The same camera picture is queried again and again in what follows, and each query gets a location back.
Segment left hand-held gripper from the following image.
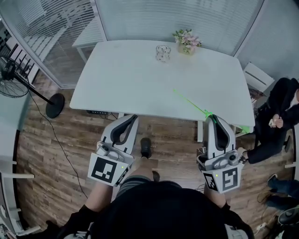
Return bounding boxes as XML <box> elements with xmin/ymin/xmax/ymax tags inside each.
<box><xmin>87</xmin><ymin>114</ymin><xmax>140</xmax><ymax>187</ymax></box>

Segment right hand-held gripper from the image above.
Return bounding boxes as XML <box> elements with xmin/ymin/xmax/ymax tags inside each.
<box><xmin>197</xmin><ymin>114</ymin><xmax>243</xmax><ymax>194</ymax></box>

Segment clear glass cup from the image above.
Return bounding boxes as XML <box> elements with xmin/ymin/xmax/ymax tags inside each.
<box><xmin>156</xmin><ymin>45</ymin><xmax>171</xmax><ymax>63</ymax></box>

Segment person's left forearm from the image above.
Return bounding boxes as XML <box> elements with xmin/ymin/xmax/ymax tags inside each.
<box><xmin>86</xmin><ymin>179</ymin><xmax>118</xmax><ymax>213</ymax></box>

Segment person's right forearm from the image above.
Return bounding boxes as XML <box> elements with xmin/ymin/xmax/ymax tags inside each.
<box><xmin>204</xmin><ymin>186</ymin><xmax>228</xmax><ymax>209</ymax></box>

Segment white table leg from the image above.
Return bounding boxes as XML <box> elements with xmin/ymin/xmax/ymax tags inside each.
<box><xmin>197</xmin><ymin>120</ymin><xmax>204</xmax><ymax>143</ymax></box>

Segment person's striped shorts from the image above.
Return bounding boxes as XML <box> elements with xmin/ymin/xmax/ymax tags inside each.
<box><xmin>116</xmin><ymin>176</ymin><xmax>151</xmax><ymax>199</ymax></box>

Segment person's black shirt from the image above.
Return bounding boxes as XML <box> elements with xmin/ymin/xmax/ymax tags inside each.
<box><xmin>45</xmin><ymin>181</ymin><xmax>255</xmax><ymax>239</ymax></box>

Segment white box appliance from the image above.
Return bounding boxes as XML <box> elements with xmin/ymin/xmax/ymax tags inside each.
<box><xmin>242</xmin><ymin>62</ymin><xmax>275</xmax><ymax>94</ymax></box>

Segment black standing fan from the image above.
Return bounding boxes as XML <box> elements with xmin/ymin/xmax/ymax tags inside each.
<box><xmin>0</xmin><ymin>55</ymin><xmax>65</xmax><ymax>119</ymax></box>

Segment pink flowers in square pot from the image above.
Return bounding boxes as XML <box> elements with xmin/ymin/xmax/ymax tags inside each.
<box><xmin>172</xmin><ymin>29</ymin><xmax>203</xmax><ymax>56</ymax></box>

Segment white framed desk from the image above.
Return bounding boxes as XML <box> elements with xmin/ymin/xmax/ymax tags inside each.
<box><xmin>0</xmin><ymin>92</ymin><xmax>42</xmax><ymax>236</ymax></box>

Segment black fan cable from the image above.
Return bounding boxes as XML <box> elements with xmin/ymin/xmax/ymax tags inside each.
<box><xmin>27</xmin><ymin>87</ymin><xmax>88</xmax><ymax>199</ymax></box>

